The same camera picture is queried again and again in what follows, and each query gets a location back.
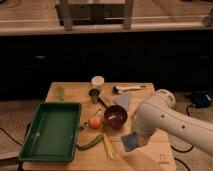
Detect metal spoon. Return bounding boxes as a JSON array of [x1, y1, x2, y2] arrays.
[[79, 110, 102, 130]]

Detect wooden stool legs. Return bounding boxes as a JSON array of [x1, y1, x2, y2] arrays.
[[55, 0, 134, 31]]

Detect grey cloth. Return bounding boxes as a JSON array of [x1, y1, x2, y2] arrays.
[[113, 92, 132, 110]]

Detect black handled knife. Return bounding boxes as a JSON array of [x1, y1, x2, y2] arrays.
[[98, 96, 108, 108]]

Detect metal cup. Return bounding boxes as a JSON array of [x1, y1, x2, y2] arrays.
[[89, 88, 100, 104]]

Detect blue black device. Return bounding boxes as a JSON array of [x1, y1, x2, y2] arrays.
[[190, 93, 211, 108]]

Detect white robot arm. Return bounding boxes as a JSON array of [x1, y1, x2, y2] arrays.
[[132, 89, 213, 156]]

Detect dark red bowl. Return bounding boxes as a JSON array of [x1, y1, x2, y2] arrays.
[[104, 105, 128, 129]]

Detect yellow corn cob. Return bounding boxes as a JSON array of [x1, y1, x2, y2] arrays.
[[103, 134, 115, 160]]

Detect white round container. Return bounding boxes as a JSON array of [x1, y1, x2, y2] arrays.
[[91, 76, 105, 89]]

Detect blue sponge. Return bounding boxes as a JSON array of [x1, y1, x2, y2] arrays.
[[121, 132, 139, 152]]

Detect green plastic cup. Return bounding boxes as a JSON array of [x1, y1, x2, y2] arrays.
[[54, 87, 65, 101]]

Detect black cable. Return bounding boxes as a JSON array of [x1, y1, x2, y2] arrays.
[[170, 103, 200, 171]]

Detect green plastic tray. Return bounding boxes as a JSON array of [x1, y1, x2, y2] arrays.
[[18, 102, 81, 163]]

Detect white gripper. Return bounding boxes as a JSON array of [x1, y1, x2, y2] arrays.
[[136, 129, 154, 147]]

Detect orange fruit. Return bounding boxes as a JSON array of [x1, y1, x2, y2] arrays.
[[89, 116, 102, 129]]

